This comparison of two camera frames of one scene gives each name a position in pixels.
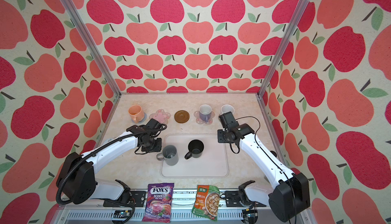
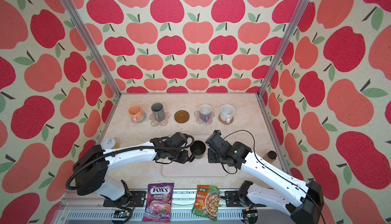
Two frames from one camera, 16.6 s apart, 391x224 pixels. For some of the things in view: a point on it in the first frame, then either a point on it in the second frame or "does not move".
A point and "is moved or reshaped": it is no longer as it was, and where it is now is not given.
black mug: (196, 147) does not move
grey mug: (170, 155) is moved or reshaped
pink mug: (136, 113) does not move
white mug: (227, 108) does not move
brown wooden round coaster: (182, 116) does not move
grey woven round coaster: (144, 117) does not move
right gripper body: (222, 136) → (214, 158)
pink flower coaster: (196, 114) does not move
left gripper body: (155, 145) → (179, 155)
